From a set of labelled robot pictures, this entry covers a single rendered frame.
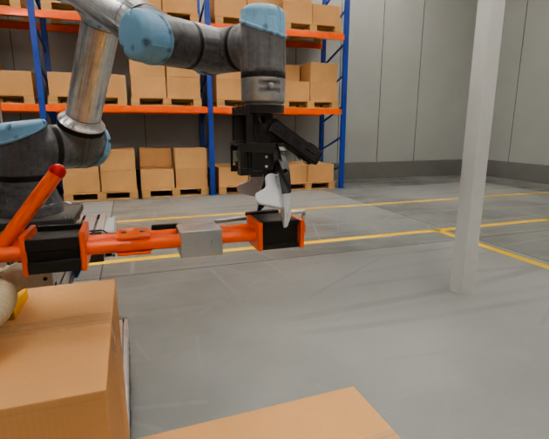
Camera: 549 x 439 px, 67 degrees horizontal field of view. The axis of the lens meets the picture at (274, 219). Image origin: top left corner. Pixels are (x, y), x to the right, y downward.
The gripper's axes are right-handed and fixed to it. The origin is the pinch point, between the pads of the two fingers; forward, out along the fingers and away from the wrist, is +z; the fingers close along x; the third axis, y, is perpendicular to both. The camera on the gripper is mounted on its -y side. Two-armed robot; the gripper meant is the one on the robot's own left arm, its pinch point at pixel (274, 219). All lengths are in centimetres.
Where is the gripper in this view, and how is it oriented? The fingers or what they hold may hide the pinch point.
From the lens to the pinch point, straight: 75.8
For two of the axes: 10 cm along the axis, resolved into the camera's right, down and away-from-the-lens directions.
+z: 0.0, 9.8, 2.1
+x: 3.3, 2.0, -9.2
